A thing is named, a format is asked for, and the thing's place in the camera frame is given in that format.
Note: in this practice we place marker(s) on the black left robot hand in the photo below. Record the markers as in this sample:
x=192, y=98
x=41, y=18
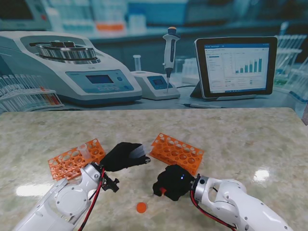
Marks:
x=118, y=158

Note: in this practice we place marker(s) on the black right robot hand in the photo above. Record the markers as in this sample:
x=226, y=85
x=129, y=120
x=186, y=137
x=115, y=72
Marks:
x=178, y=180

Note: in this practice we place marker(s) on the orange tube cap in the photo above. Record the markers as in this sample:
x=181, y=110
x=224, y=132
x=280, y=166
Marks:
x=141, y=207
x=163, y=191

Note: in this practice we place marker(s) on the clear plastic test tube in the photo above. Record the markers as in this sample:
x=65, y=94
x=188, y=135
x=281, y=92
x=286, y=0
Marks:
x=84, y=151
x=140, y=152

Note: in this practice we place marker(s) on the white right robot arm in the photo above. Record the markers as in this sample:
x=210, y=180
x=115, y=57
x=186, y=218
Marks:
x=233, y=204

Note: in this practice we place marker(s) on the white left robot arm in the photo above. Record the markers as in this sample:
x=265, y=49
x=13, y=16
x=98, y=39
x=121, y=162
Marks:
x=65, y=202

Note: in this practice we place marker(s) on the orange test tube rack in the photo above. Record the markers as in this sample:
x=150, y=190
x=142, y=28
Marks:
x=69, y=163
x=178, y=151

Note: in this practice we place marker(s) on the printed laboratory backdrop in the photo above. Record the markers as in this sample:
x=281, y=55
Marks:
x=154, y=48

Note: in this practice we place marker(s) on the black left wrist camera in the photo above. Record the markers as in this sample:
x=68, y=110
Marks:
x=111, y=184

